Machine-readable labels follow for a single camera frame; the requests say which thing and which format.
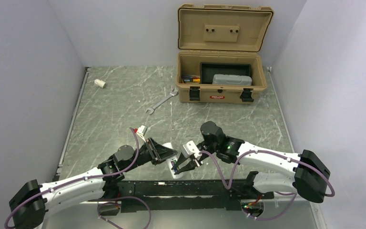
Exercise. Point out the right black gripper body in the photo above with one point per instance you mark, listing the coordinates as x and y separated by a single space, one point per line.
208 147

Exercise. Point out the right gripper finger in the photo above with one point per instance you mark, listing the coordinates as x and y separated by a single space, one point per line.
191 165
178 162

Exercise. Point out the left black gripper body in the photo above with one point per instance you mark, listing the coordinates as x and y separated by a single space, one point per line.
142 156

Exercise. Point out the white remote control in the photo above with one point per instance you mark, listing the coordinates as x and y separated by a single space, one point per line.
168 161

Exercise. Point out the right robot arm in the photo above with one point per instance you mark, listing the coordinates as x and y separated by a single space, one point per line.
303 174

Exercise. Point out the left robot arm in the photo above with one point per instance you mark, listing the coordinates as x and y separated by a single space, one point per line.
34 202

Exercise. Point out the silver open-end wrench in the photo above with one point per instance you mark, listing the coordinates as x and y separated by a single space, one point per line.
150 110

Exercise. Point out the grey plastic case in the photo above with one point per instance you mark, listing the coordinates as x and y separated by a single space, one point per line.
228 79

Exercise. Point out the colourful tools in toolbox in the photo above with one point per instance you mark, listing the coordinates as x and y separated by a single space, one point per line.
190 79

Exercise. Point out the black tray in toolbox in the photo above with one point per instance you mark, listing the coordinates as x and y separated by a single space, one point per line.
209 69

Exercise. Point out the white plastic tube piece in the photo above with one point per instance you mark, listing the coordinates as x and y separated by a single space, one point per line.
100 83

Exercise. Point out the tan plastic toolbox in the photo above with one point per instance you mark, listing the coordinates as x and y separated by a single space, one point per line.
221 34

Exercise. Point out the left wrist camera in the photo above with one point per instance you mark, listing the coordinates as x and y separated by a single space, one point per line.
141 131

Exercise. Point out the aluminium frame rail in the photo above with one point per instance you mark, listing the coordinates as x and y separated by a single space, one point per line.
178 194

